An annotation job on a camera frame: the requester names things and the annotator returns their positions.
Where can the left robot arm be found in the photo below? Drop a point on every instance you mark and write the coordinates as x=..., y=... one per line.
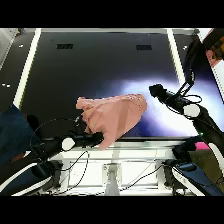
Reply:
x=50, y=146

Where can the heap of clothes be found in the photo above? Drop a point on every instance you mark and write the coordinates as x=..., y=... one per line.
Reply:
x=216, y=46

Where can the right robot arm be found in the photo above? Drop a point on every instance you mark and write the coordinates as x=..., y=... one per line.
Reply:
x=200, y=117

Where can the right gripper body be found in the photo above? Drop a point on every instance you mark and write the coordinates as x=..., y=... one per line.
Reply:
x=158, y=90

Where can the pink garment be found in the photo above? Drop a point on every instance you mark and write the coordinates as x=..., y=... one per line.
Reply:
x=115, y=116

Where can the silver frame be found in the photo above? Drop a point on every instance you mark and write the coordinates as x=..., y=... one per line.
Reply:
x=113, y=163

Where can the dark blue garment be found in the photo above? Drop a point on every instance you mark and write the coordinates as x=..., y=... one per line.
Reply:
x=13, y=133

